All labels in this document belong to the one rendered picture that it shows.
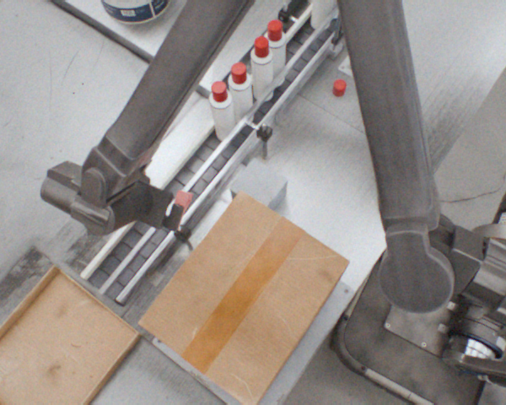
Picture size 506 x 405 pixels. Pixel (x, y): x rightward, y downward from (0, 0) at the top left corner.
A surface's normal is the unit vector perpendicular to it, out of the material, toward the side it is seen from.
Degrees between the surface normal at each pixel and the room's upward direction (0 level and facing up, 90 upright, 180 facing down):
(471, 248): 40
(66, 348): 0
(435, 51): 0
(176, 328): 0
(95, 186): 51
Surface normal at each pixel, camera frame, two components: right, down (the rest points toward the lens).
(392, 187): -0.47, 0.33
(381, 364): -0.04, -0.36
